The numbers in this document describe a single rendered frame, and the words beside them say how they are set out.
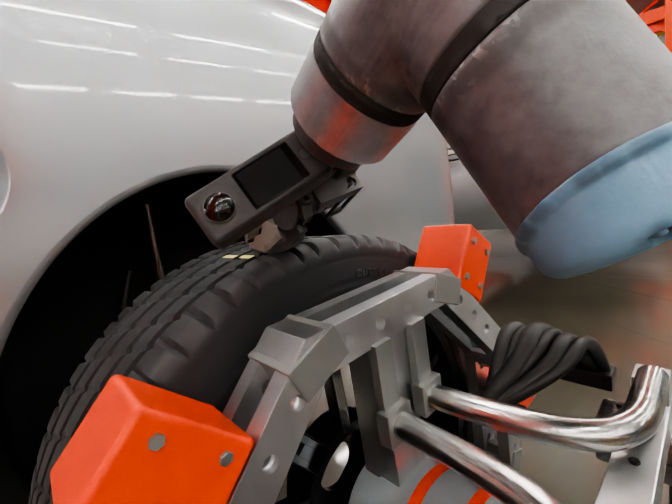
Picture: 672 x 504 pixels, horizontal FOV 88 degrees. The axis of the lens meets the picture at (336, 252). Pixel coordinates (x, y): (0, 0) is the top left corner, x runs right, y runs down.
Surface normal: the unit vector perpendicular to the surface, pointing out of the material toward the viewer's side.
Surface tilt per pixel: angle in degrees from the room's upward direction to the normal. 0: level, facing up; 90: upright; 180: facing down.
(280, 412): 90
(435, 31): 97
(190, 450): 90
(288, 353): 45
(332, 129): 125
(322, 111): 111
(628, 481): 0
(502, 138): 98
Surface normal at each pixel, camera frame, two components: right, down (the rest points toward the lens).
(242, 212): 0.09, -0.18
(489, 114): -0.77, 0.37
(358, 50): -0.59, 0.51
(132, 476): 0.67, 0.01
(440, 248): -0.68, -0.38
